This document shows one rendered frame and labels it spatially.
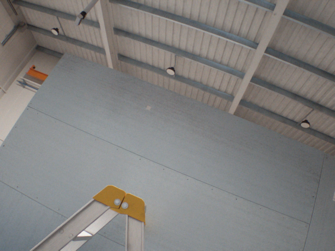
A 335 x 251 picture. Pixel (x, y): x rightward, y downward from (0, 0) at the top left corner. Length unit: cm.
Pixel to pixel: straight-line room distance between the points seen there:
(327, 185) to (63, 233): 170
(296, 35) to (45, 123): 685
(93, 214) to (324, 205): 153
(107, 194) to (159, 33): 849
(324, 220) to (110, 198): 146
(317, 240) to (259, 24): 650
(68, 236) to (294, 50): 766
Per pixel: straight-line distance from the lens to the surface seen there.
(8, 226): 197
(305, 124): 964
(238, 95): 903
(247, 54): 853
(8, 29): 1308
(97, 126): 191
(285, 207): 188
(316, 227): 197
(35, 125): 207
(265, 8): 718
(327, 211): 203
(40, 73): 1320
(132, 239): 101
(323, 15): 743
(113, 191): 100
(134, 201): 99
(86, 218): 103
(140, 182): 174
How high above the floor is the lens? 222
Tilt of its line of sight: 22 degrees up
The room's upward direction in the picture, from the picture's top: 24 degrees clockwise
